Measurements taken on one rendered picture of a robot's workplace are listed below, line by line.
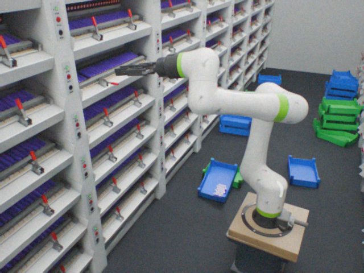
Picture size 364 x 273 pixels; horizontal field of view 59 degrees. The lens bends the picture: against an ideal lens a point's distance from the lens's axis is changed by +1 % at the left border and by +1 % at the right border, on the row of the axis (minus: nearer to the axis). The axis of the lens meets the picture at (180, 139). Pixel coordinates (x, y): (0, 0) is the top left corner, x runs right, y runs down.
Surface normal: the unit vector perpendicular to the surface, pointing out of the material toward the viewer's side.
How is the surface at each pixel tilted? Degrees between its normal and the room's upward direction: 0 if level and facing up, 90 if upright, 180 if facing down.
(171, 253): 0
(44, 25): 90
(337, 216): 0
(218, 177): 19
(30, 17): 90
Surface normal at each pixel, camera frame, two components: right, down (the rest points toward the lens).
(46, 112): 0.30, -0.75
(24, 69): 0.85, 0.49
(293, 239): 0.00, -0.87
